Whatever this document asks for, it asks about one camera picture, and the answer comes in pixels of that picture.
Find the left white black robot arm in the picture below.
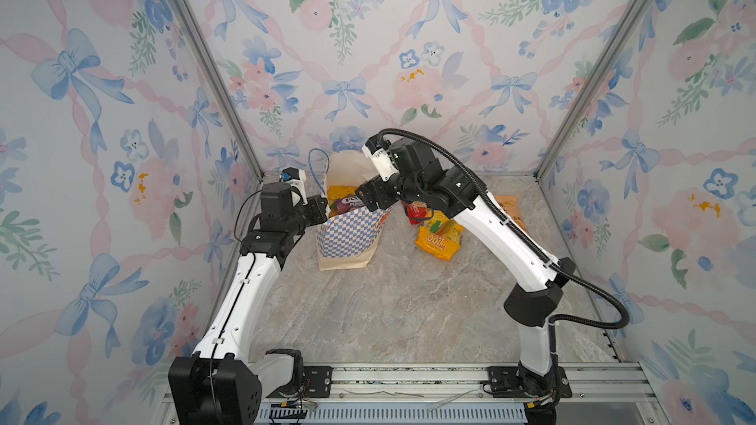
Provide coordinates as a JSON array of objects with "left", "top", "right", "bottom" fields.
[{"left": 169, "top": 178, "right": 328, "bottom": 424}]

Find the right aluminium corner post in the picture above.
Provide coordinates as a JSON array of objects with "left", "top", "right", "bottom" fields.
[{"left": 534, "top": 0, "right": 653, "bottom": 183}]

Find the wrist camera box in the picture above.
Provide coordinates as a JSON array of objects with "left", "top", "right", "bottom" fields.
[
  {"left": 362, "top": 135, "right": 399, "bottom": 182},
  {"left": 280, "top": 167, "right": 307, "bottom": 206}
]

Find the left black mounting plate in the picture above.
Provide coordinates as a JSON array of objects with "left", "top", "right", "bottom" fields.
[{"left": 268, "top": 366, "right": 334, "bottom": 399}]

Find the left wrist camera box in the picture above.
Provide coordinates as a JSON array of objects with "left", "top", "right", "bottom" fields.
[{"left": 280, "top": 167, "right": 307, "bottom": 206}]

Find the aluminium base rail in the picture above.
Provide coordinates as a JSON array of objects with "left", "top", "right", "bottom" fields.
[{"left": 252, "top": 363, "right": 671, "bottom": 424}]

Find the black corrugated cable conduit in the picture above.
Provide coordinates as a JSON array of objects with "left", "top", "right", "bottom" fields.
[{"left": 377, "top": 128, "right": 631, "bottom": 331}]

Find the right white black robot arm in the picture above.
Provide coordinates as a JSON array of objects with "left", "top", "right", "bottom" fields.
[{"left": 356, "top": 135, "right": 567, "bottom": 397}]

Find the left aluminium corner post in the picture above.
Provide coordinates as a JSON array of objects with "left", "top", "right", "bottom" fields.
[{"left": 167, "top": 0, "right": 264, "bottom": 183}]

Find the blue checkered paper bag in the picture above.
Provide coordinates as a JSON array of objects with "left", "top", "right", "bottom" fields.
[{"left": 310, "top": 150, "right": 390, "bottom": 272}]

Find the black mounting plate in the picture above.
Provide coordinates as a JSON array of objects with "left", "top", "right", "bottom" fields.
[
  {"left": 268, "top": 366, "right": 334, "bottom": 399},
  {"left": 485, "top": 365, "right": 573, "bottom": 401}
]

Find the yellow mango candy bag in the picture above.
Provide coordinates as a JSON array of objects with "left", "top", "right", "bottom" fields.
[
  {"left": 327, "top": 185, "right": 358, "bottom": 204},
  {"left": 415, "top": 212, "right": 464, "bottom": 262}
]

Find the tan potato chips pouch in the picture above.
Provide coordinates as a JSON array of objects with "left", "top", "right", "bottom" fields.
[{"left": 494, "top": 195, "right": 527, "bottom": 231}]

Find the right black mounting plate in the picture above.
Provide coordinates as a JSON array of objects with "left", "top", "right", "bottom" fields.
[{"left": 485, "top": 365, "right": 573, "bottom": 401}]

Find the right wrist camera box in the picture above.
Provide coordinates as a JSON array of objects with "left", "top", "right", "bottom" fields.
[{"left": 362, "top": 135, "right": 399, "bottom": 182}]

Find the purple Fox's candy packet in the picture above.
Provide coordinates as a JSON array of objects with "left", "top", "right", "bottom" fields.
[{"left": 329, "top": 195, "right": 364, "bottom": 218}]

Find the aluminium corner post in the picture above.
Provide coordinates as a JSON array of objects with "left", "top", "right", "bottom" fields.
[
  {"left": 167, "top": 0, "right": 264, "bottom": 183},
  {"left": 534, "top": 0, "right": 653, "bottom": 183}
]

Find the red fruit candy bag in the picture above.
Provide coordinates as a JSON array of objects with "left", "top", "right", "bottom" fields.
[{"left": 403, "top": 202, "right": 434, "bottom": 225}]

